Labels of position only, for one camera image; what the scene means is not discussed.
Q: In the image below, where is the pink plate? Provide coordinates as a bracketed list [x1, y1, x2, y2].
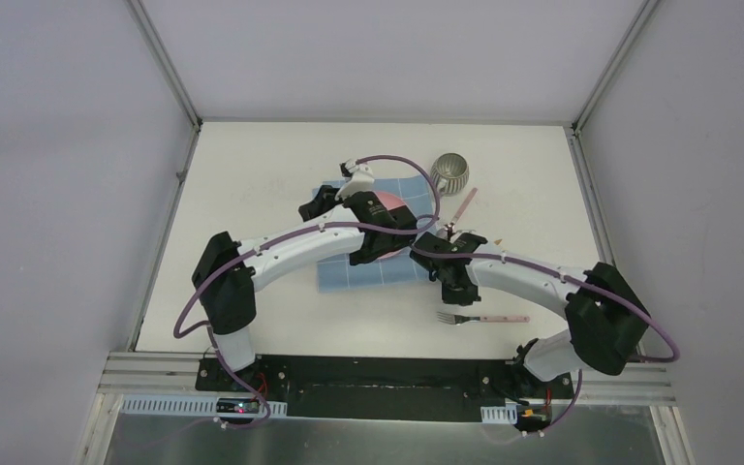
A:
[351, 191, 417, 264]

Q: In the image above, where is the pink handled fork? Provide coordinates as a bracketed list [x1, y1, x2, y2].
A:
[436, 312, 531, 326]

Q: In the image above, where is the pink handled spoon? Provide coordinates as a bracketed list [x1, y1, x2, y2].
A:
[444, 188, 479, 238]

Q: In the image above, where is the blue checked cloth napkin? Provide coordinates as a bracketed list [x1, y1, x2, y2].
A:
[316, 175, 434, 294]

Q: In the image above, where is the grey ribbed mug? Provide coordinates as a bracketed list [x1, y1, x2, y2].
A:
[430, 153, 470, 196]

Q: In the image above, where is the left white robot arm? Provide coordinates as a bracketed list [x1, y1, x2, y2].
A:
[191, 185, 419, 392]

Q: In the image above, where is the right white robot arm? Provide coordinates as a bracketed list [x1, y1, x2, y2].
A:
[410, 233, 650, 397]

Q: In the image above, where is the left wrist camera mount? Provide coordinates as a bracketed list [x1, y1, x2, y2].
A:
[335, 160, 375, 202]

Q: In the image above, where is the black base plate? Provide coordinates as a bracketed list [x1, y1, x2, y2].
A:
[195, 355, 574, 423]

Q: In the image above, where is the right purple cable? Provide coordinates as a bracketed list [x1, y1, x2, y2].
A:
[410, 228, 681, 438]

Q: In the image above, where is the purple cable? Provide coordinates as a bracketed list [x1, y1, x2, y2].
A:
[410, 228, 681, 438]
[172, 153, 443, 430]

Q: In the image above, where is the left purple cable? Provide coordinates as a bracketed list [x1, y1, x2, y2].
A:
[172, 153, 443, 430]

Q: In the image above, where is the aluminium frame rail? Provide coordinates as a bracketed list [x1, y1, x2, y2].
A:
[76, 352, 697, 464]

